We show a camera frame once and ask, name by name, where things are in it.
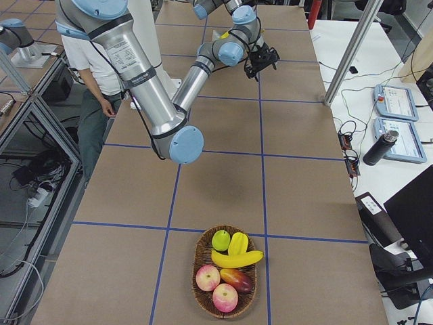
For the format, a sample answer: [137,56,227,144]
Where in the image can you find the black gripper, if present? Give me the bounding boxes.
[244,44,280,81]

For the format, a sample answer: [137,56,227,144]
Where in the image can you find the grey square plate orange rim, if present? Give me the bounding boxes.
[212,30,222,42]

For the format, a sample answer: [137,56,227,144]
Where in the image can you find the red cylinder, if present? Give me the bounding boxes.
[307,0,322,30]

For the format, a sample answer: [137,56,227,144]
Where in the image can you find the small black box device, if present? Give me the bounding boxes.
[349,66,358,74]

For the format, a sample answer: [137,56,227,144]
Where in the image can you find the far blue teach pendant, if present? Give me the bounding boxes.
[373,84,419,122]

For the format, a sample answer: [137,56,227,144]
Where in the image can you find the blue teach pendant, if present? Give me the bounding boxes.
[373,117,427,164]
[373,84,419,122]

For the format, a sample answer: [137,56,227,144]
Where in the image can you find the black water bottle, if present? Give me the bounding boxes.
[363,130,399,166]

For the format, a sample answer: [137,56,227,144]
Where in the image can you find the person in white shirt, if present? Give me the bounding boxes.
[62,35,122,182]

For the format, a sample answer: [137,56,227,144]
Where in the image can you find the near blue teach pendant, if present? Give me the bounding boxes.
[373,117,427,164]

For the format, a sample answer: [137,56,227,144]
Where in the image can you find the green pear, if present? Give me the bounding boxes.
[211,230,231,252]

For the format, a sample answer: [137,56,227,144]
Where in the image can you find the yellow star fruit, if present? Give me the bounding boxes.
[227,232,249,256]

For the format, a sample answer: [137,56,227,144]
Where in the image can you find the black monitor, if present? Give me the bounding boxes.
[384,166,432,265]

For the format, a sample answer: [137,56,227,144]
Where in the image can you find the pink apple left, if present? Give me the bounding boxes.
[196,265,221,292]

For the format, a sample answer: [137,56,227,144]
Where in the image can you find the pink apple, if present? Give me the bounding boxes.
[212,283,238,313]
[196,265,221,292]

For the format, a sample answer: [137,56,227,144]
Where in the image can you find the dark red apple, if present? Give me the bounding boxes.
[220,269,253,293]

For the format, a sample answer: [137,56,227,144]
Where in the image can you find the pink apple front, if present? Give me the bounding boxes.
[212,283,238,313]

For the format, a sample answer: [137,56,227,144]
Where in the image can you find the aluminium frame post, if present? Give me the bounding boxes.
[323,0,384,107]

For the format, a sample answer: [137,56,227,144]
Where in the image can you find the white camera mast base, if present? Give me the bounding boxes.
[128,0,181,99]

